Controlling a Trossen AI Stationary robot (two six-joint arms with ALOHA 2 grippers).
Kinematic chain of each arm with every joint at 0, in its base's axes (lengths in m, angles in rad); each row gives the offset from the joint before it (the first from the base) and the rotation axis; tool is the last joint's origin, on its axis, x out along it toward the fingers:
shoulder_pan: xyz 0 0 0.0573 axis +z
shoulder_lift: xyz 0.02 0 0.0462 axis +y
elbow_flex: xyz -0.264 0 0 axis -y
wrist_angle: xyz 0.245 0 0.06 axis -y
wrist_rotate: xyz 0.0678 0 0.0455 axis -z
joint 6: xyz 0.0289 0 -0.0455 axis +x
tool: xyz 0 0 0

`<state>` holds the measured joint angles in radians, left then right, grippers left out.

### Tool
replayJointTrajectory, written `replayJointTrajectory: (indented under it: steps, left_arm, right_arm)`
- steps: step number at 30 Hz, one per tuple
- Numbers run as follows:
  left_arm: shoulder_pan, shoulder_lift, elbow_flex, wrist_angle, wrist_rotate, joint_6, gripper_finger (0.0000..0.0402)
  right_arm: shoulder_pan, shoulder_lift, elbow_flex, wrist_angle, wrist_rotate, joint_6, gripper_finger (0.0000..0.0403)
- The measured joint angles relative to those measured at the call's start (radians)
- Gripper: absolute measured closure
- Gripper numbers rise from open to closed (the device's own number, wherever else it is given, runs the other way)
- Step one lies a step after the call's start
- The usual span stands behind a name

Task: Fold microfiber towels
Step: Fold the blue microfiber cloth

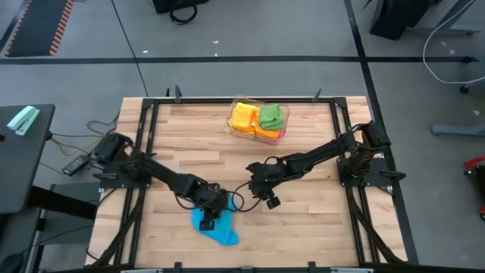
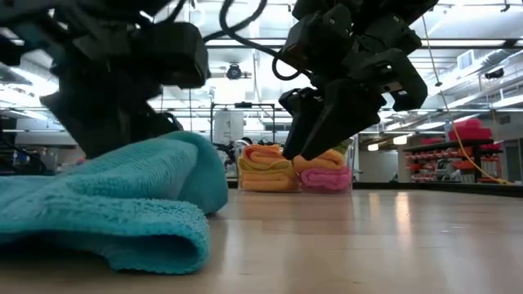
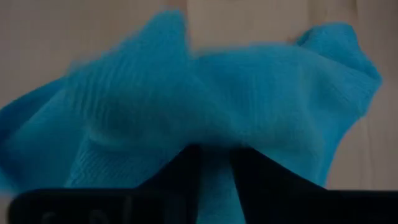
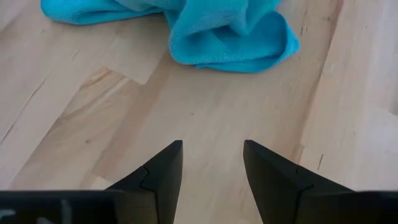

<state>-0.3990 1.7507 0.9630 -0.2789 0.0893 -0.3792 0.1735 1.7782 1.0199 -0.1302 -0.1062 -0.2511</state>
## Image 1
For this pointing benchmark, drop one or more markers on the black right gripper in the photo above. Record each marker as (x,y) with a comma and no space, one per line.
(267,178)

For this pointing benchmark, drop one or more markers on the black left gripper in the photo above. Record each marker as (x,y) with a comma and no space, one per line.
(212,203)

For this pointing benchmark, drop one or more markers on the blue microfiber towel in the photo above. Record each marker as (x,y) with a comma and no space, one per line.
(223,227)

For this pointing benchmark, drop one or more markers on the green microfiber towel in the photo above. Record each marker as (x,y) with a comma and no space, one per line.
(272,117)

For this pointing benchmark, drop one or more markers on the yellow microfiber towel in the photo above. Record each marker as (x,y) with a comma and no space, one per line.
(248,110)

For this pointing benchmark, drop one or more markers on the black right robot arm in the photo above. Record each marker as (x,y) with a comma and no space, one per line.
(341,151)

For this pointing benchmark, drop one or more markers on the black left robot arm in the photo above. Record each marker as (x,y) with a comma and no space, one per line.
(159,170)

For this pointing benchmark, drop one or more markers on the clear plastic bin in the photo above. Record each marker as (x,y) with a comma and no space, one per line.
(287,110)

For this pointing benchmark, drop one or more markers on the black power adapter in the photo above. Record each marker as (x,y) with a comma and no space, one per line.
(75,165)

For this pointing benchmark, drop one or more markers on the black desk base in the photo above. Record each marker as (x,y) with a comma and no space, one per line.
(64,203)

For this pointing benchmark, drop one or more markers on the grey metal desk foot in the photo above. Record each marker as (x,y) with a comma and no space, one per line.
(454,129)
(454,29)

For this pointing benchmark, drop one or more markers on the black side table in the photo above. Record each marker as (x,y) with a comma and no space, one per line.
(19,170)

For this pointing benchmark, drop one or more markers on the black equipment box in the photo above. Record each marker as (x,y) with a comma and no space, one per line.
(170,4)

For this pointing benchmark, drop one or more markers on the black cabinet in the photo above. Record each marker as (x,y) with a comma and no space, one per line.
(394,17)

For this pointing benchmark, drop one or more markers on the mint green stapler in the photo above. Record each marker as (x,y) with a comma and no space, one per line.
(22,120)

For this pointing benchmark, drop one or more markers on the red and black cart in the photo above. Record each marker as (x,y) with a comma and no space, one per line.
(473,162)

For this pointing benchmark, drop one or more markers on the black caster wheel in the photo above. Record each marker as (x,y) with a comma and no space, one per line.
(464,90)

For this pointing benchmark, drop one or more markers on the black orange-edged floor mat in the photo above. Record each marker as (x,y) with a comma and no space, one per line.
(38,26)

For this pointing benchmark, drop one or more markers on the black aluminium table frame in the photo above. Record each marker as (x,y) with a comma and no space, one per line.
(208,100)

